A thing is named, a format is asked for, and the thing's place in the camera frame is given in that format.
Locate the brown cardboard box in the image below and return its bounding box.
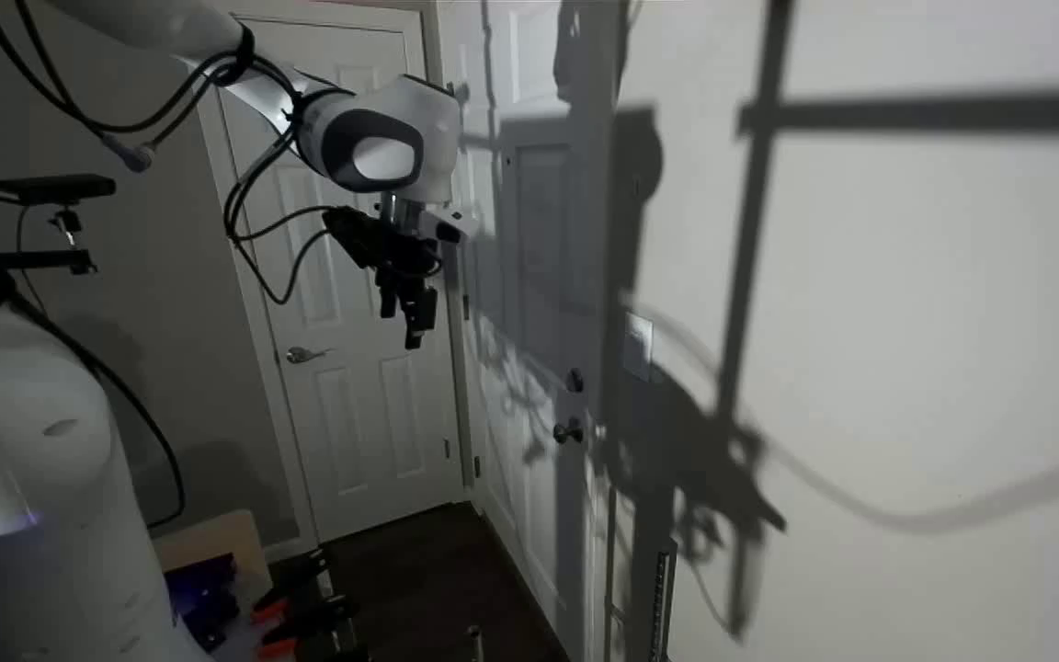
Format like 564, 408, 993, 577
150, 505, 276, 607

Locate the orange object on floor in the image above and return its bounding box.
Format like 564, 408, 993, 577
241, 591, 298, 662

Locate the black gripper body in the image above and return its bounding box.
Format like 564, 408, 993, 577
370, 218, 449, 306

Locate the black object on floor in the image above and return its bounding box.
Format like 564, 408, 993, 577
294, 548, 369, 662

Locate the blue object on floor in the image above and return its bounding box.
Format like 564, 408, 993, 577
165, 565, 246, 651

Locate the white door frame trim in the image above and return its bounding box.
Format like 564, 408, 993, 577
576, 0, 634, 662

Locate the silver door lever handle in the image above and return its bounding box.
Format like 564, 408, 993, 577
281, 343, 330, 371

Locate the black camera stand clamp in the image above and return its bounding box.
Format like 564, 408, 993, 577
0, 201, 99, 283

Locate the black camera on stand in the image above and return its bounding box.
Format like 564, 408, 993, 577
0, 171, 123, 208

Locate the white panel door with knob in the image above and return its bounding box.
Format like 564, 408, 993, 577
463, 0, 594, 657

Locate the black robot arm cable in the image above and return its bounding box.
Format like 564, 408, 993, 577
0, 0, 256, 138

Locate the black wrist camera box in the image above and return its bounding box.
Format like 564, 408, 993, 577
319, 201, 381, 273

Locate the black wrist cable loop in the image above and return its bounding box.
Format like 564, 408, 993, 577
221, 121, 337, 310

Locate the white panel door with lever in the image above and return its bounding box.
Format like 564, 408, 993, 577
211, 8, 474, 543

